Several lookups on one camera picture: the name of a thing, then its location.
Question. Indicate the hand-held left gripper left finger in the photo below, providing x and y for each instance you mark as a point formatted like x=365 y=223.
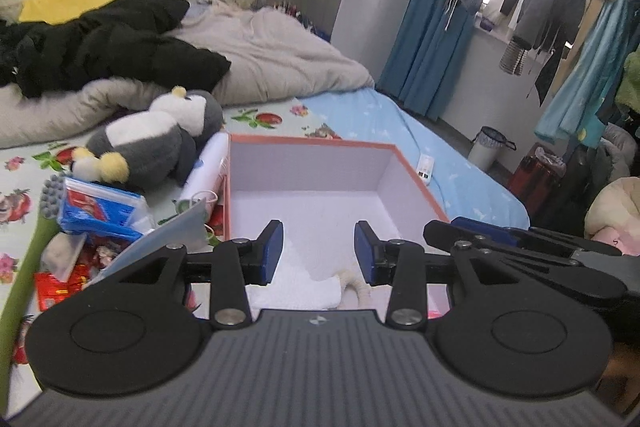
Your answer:
x=272 y=253

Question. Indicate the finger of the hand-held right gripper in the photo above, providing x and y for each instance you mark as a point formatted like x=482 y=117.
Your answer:
x=480 y=227
x=560 y=279

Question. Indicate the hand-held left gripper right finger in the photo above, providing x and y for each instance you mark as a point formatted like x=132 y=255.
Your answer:
x=365 y=253

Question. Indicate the red and white cardboard box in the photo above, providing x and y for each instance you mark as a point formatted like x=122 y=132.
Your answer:
x=310 y=167

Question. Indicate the blue tissue pack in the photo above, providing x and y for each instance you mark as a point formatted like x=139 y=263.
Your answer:
x=100 y=207

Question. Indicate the cream fabric piece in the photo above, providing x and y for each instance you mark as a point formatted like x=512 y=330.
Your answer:
x=352 y=287

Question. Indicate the white towel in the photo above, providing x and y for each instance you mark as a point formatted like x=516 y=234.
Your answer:
x=310 y=217

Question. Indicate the red trash bin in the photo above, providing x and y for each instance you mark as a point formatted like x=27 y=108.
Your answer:
x=535 y=182

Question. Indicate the white trash bin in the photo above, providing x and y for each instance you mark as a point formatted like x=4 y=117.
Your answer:
x=487 y=152

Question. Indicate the white remote control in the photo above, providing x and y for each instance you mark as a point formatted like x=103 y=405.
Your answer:
x=425 y=168

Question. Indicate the cream fluffy blanket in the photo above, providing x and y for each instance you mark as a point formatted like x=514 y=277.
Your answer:
x=615 y=207

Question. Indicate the dark luggage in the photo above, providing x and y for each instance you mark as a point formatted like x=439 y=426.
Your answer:
x=582 y=182

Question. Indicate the white bottle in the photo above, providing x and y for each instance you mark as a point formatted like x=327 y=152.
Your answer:
x=210 y=167

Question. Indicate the light blue bedsheet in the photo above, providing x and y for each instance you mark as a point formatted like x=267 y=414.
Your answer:
x=425 y=122

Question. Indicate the grey padded jacket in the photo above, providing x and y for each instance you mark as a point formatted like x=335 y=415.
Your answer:
x=617 y=147

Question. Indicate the grey and white penguin plush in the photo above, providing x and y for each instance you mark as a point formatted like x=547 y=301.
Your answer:
x=145 y=132

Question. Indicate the light blue hanging dress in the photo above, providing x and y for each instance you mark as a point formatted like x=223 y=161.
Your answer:
x=590 y=77

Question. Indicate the grey quilt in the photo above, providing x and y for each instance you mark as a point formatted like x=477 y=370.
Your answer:
x=280 y=52

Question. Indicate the blue curtain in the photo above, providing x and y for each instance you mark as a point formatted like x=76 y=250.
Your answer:
x=420 y=32

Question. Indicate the green cloth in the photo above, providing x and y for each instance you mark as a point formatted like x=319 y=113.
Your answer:
x=631 y=82

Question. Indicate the plain red packet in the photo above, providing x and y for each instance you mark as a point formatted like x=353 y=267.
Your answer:
x=52 y=292

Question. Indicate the green massage hammer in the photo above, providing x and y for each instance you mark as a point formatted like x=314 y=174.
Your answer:
x=27 y=252

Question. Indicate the fruit printed bedsheet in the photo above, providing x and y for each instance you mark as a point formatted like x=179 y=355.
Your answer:
x=20 y=177

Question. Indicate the black jacket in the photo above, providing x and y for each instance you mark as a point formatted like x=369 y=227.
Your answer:
x=100 y=42

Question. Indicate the yellow pillow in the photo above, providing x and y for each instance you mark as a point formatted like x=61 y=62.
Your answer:
x=60 y=7

